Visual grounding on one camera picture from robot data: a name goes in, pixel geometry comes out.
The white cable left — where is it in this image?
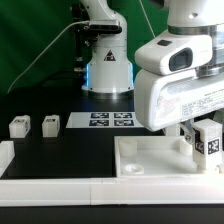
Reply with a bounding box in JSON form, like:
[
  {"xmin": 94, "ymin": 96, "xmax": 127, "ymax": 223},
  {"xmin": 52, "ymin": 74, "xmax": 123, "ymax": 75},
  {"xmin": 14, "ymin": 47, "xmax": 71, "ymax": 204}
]
[{"xmin": 6, "ymin": 20, "xmax": 91, "ymax": 94}]

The black post behind robot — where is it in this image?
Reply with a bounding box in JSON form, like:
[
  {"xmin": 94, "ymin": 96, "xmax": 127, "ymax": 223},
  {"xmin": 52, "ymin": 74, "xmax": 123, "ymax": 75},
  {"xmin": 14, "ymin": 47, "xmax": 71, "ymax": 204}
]
[{"xmin": 70, "ymin": 3, "xmax": 86, "ymax": 73}]

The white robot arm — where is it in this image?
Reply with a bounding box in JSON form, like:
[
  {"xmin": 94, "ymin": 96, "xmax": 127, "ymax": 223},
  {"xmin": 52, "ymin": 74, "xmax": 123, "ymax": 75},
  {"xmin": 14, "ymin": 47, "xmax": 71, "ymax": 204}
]
[{"xmin": 80, "ymin": 0, "xmax": 224, "ymax": 131}]

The white sheet with markers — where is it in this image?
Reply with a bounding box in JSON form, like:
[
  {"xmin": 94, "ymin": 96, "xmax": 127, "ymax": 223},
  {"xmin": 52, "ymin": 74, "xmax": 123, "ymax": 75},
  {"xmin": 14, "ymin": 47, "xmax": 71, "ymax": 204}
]
[{"xmin": 66, "ymin": 112, "xmax": 142, "ymax": 128}]

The white cable right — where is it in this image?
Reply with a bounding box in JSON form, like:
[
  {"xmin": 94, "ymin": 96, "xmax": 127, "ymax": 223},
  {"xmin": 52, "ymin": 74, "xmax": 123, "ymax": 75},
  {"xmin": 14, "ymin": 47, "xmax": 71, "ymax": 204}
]
[{"xmin": 139, "ymin": 0, "xmax": 157, "ymax": 38}]

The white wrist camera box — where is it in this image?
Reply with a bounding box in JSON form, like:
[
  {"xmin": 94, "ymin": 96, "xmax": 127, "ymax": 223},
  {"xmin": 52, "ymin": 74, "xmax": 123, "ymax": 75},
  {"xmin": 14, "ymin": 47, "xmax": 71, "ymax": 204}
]
[{"xmin": 135, "ymin": 31, "xmax": 212, "ymax": 76}]

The white square tabletop part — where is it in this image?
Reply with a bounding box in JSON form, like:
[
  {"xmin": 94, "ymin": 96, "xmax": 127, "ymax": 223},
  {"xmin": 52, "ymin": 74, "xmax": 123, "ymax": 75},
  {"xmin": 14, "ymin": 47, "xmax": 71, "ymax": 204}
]
[{"xmin": 114, "ymin": 136, "xmax": 222, "ymax": 178}]

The white left obstacle block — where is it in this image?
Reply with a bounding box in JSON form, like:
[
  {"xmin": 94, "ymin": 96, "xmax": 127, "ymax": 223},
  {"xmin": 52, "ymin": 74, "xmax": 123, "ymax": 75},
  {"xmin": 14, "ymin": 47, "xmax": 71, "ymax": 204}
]
[{"xmin": 0, "ymin": 141, "xmax": 15, "ymax": 177}]

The white front obstacle bar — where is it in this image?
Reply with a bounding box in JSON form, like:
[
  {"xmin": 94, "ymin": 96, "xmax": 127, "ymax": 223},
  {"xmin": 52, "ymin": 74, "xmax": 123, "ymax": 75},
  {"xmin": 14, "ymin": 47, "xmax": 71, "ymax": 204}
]
[{"xmin": 0, "ymin": 175, "xmax": 224, "ymax": 207}]

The white cable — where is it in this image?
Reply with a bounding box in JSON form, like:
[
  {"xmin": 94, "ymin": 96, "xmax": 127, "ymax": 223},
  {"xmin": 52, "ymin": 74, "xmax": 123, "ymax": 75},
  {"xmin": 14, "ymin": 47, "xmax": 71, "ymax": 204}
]
[
  {"xmin": 6, "ymin": 20, "xmax": 91, "ymax": 94},
  {"xmin": 139, "ymin": 0, "xmax": 157, "ymax": 38}
]

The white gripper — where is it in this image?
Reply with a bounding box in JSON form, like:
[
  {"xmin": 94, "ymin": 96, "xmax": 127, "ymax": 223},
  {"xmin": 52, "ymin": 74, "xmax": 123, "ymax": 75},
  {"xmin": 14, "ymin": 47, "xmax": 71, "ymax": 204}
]
[{"xmin": 134, "ymin": 70, "xmax": 224, "ymax": 145}]

